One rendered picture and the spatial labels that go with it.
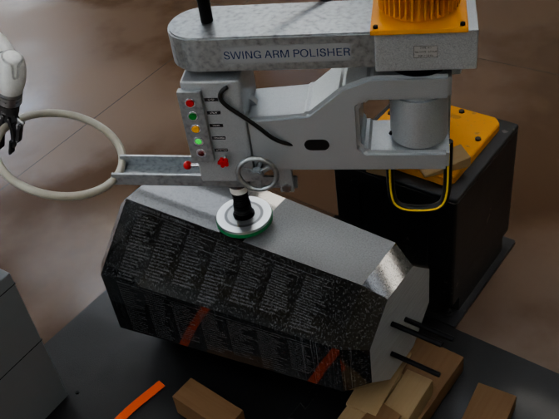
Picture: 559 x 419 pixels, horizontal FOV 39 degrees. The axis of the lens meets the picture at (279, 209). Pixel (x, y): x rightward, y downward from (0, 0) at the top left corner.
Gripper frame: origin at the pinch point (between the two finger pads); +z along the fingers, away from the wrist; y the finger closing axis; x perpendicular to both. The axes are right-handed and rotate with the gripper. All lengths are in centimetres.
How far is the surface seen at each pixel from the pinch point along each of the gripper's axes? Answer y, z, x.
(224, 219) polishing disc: 87, -4, 14
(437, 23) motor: 128, -111, 17
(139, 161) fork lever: 49, -12, 12
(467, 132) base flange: 157, -31, 103
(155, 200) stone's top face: 55, 14, 23
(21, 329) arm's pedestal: 32, 61, -30
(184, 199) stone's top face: 66, 9, 27
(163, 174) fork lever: 63, -19, 4
